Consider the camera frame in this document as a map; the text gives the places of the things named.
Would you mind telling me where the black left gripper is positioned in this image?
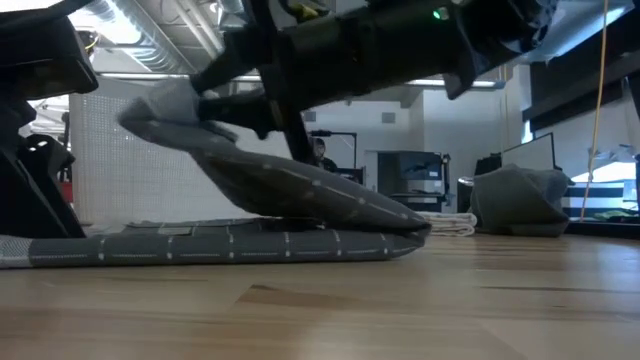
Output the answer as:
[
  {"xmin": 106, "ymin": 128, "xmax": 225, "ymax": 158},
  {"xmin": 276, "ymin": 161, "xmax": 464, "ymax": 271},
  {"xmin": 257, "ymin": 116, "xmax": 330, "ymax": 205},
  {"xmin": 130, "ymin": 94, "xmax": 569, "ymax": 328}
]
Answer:
[{"xmin": 0, "ymin": 133, "xmax": 87, "ymax": 239}]

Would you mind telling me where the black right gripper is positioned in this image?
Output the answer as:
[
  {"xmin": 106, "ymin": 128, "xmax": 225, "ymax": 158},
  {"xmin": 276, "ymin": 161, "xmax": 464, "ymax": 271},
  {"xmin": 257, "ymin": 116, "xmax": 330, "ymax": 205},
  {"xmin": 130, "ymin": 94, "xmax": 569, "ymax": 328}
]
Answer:
[{"xmin": 190, "ymin": 0, "xmax": 454, "ymax": 165}]

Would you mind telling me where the dark grey checked towel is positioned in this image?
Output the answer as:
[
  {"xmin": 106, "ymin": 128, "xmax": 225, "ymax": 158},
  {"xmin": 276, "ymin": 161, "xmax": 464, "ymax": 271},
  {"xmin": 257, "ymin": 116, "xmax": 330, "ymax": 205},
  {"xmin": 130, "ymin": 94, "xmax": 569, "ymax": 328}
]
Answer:
[{"xmin": 0, "ymin": 77, "xmax": 432, "ymax": 270}]

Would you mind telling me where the white red-checked towel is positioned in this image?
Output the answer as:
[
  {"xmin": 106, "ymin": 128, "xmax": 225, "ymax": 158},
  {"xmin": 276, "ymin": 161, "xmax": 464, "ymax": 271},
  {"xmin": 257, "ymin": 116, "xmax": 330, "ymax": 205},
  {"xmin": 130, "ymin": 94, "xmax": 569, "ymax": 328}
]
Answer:
[{"xmin": 417, "ymin": 210, "xmax": 479, "ymax": 238}]

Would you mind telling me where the plain grey towel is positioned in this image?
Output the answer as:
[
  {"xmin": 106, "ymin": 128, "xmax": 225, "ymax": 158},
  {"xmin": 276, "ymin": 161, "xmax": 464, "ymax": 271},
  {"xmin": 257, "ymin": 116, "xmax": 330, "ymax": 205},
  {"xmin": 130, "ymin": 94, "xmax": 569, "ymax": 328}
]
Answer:
[{"xmin": 468, "ymin": 163, "xmax": 575, "ymax": 238}]

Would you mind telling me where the person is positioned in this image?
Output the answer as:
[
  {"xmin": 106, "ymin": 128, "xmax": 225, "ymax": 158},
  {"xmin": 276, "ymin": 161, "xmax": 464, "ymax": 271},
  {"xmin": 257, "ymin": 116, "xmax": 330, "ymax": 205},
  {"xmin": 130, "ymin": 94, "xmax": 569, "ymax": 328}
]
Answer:
[{"xmin": 309, "ymin": 137, "xmax": 339, "ymax": 174}]

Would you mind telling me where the black cabinet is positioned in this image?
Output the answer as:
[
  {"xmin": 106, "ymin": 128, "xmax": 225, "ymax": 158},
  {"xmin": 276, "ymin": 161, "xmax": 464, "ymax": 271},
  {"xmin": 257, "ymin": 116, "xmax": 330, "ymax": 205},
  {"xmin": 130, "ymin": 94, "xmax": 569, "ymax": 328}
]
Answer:
[{"xmin": 377, "ymin": 151, "xmax": 451, "ymax": 214}]

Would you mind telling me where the long ceiling light strip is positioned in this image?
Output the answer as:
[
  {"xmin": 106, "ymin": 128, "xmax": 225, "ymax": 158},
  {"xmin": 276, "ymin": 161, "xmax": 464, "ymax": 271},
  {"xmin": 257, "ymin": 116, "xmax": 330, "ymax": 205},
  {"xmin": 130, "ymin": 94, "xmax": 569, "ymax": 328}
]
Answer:
[{"xmin": 97, "ymin": 71, "xmax": 505, "ymax": 90}]

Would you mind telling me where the silver trash can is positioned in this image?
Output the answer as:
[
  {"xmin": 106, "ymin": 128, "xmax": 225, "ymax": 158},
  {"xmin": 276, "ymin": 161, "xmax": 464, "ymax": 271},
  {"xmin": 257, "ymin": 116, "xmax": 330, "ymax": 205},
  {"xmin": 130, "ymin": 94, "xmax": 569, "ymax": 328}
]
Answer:
[{"xmin": 457, "ymin": 176, "xmax": 474, "ymax": 214}]

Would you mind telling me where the black hanging garment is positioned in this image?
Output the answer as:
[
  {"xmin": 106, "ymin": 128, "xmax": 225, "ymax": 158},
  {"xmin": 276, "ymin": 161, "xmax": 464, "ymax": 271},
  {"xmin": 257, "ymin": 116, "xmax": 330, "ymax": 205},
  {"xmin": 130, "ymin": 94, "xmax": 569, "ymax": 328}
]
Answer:
[{"xmin": 474, "ymin": 154, "xmax": 504, "ymax": 176}]

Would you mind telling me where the white board panel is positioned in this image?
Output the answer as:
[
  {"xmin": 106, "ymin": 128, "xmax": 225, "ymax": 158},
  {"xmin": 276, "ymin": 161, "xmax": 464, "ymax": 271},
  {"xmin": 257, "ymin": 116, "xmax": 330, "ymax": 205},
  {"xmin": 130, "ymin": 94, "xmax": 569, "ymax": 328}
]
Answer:
[{"xmin": 501, "ymin": 132, "xmax": 559, "ymax": 174}]

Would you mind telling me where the black overhead beam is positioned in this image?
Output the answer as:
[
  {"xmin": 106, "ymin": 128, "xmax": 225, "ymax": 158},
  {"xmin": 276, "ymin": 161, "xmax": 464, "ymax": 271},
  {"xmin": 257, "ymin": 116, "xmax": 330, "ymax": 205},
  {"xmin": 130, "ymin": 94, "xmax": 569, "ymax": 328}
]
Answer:
[{"xmin": 522, "ymin": 0, "xmax": 640, "ymax": 134}]

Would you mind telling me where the white striped shelf unit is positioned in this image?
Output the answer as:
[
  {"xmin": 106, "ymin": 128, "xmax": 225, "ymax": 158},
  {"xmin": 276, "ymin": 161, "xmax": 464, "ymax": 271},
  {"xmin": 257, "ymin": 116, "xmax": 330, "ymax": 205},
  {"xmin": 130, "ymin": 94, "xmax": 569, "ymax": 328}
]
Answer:
[{"xmin": 562, "ymin": 177, "xmax": 640, "ymax": 221}]

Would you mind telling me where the corrugated silver ceiling duct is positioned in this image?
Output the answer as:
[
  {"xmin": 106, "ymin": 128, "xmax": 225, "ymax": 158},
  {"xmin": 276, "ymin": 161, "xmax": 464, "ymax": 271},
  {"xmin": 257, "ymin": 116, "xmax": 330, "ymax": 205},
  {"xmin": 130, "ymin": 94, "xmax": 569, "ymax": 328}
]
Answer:
[{"xmin": 92, "ymin": 0, "xmax": 224, "ymax": 76}]

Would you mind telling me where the shiny metal duct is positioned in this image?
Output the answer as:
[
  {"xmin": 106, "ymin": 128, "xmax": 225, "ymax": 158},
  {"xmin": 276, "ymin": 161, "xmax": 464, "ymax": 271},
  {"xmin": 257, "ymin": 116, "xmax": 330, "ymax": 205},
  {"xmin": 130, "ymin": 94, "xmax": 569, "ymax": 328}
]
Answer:
[{"xmin": 519, "ymin": 0, "xmax": 636, "ymax": 64}]

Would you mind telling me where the yellow cable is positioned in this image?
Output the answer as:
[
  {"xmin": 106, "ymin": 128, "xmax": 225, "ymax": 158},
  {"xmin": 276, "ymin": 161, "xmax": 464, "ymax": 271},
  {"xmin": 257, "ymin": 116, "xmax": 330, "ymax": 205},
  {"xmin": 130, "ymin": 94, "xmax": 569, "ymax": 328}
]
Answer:
[{"xmin": 579, "ymin": 0, "xmax": 610, "ymax": 222}]

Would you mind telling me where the black aluminium table frame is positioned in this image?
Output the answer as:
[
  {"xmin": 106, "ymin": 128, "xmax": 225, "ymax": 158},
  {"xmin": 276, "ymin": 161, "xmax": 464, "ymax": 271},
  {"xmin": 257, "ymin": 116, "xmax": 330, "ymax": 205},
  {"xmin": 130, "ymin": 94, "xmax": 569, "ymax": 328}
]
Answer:
[{"xmin": 564, "ymin": 219, "xmax": 640, "ymax": 236}]

